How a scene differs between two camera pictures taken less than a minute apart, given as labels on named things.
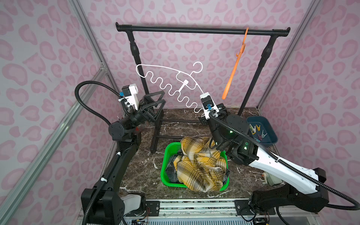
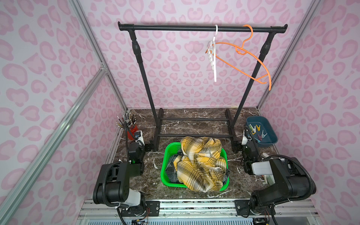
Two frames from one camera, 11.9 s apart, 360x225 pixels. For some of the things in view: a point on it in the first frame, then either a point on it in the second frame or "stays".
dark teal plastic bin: (262, 130) stays
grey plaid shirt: (171, 172) stays
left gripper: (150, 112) -> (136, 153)
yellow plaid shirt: (201, 165) stays
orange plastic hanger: (238, 56) -> (243, 53)
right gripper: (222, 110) -> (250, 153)
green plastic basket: (171, 148) stays
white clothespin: (253, 130) stays
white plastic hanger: (184, 84) -> (211, 51)
